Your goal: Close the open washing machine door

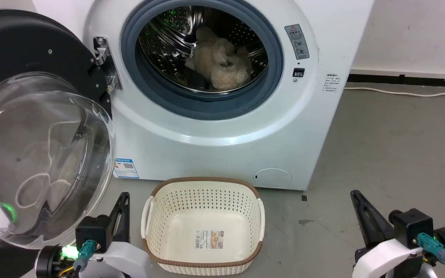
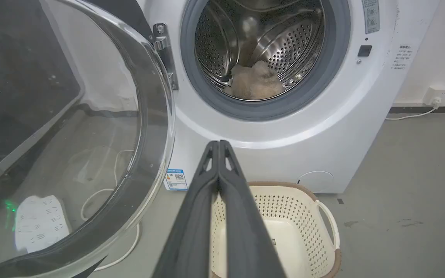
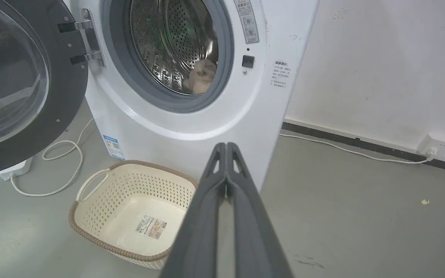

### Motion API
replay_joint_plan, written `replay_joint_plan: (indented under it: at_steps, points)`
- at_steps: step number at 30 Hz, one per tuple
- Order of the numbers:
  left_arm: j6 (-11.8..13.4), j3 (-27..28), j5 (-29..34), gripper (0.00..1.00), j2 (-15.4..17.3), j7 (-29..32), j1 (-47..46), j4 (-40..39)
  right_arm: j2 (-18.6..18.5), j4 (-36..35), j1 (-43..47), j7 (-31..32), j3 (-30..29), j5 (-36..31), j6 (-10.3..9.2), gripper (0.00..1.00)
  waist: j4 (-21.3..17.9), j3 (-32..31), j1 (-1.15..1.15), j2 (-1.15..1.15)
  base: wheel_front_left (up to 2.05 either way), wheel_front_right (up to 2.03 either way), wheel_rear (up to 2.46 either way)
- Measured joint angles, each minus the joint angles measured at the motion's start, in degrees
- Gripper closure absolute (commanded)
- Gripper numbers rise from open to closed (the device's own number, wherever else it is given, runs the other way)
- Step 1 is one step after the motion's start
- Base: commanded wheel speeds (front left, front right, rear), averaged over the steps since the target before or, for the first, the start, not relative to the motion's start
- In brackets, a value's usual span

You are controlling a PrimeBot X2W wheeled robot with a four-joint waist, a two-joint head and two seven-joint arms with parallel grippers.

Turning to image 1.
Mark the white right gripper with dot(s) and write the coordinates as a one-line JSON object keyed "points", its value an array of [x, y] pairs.
{"points": [[384, 258]]}

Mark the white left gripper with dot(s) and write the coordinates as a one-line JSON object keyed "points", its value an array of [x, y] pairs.
{"points": [[124, 258]]}

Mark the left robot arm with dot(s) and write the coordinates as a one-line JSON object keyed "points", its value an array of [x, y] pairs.
{"points": [[46, 262]]}

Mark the washer door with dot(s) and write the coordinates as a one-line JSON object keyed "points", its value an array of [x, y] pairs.
{"points": [[33, 146]]}

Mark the white front-load washing machine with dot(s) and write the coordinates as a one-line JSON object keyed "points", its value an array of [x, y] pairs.
{"points": [[222, 154]]}

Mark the chrome door hinge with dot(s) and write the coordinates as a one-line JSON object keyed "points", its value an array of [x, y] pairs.
{"points": [[104, 58]]}

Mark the black door latch socket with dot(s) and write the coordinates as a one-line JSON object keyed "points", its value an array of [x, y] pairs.
{"points": [[298, 72]]}

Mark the blue energy label sticker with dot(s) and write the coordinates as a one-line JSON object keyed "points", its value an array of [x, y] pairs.
{"points": [[126, 168]]}

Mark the cream perforated laundry basket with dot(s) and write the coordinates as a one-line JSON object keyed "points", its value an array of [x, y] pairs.
{"points": [[176, 208]]}

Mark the paper label in basket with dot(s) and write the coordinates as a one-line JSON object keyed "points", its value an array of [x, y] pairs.
{"points": [[209, 239]]}

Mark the round white filter cover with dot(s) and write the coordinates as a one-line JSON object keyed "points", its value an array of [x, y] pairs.
{"points": [[272, 178]]}

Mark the small printed text sticker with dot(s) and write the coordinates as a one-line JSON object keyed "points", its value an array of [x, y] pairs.
{"points": [[331, 83]]}

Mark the black baseboard strip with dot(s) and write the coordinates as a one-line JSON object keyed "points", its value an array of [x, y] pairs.
{"points": [[408, 80]]}

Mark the stainless steel drum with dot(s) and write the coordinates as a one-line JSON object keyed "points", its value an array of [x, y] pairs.
{"points": [[168, 46]]}

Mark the cream plush toy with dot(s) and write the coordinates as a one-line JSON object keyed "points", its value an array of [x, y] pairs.
{"points": [[222, 61]]}

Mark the grey warning sticker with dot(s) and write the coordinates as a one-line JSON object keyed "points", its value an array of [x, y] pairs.
{"points": [[297, 41]]}

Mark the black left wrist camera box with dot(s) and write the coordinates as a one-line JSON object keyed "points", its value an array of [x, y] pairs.
{"points": [[93, 231]]}

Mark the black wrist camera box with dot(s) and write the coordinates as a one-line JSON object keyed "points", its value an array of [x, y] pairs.
{"points": [[413, 226], [93, 231]]}

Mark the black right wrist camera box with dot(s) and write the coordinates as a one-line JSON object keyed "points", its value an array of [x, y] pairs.
{"points": [[413, 226]]}

